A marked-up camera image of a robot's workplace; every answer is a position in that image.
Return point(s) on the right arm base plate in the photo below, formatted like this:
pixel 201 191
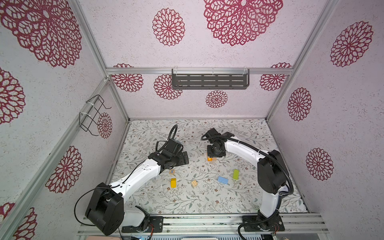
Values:
pixel 254 223

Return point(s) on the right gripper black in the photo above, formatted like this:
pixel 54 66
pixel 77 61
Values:
pixel 209 155

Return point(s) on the grey metal wall shelf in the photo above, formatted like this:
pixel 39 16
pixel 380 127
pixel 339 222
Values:
pixel 209 81

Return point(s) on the black wire wall rack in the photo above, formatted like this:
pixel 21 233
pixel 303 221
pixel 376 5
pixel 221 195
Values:
pixel 91 116

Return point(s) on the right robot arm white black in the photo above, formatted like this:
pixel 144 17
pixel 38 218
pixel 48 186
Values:
pixel 273 175

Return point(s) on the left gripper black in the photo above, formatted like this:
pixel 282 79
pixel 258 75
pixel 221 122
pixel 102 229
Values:
pixel 183 159

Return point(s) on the blue wood block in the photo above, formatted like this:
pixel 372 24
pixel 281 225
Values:
pixel 223 180

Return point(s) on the aluminium rail front frame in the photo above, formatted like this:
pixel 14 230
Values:
pixel 227 224

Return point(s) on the green wood block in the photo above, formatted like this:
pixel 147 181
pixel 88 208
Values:
pixel 236 174

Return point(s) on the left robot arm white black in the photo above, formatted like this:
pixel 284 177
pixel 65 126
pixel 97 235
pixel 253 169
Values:
pixel 106 209

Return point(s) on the yellow wood block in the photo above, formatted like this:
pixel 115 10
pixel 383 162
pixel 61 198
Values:
pixel 173 183

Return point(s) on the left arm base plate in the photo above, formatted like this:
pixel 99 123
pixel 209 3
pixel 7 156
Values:
pixel 150 224

